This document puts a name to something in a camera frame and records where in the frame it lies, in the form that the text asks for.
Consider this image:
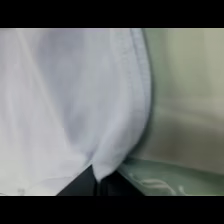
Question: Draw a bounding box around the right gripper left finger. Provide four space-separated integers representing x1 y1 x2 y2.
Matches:
55 164 99 197

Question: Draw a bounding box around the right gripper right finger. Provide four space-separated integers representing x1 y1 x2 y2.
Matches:
98 169 143 197

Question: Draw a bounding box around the white T-shirt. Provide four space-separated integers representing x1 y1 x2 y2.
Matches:
0 28 153 197

